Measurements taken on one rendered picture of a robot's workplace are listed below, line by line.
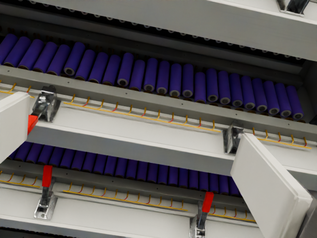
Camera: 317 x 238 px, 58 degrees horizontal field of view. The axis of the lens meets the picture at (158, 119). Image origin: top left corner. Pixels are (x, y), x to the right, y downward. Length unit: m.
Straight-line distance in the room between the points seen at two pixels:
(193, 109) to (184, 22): 0.13
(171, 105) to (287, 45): 0.17
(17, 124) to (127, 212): 0.39
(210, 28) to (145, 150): 0.18
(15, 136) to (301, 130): 0.40
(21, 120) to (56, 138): 0.24
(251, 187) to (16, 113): 0.13
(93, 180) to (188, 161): 0.19
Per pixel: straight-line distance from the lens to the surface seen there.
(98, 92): 0.41
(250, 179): 0.16
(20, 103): 0.17
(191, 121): 0.42
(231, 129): 0.42
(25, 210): 0.55
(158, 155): 0.41
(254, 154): 0.16
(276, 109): 0.49
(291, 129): 0.47
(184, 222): 0.55
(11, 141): 0.17
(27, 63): 0.46
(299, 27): 0.36
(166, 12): 0.33
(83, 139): 0.41
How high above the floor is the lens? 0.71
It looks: 29 degrees down
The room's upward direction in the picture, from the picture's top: 13 degrees clockwise
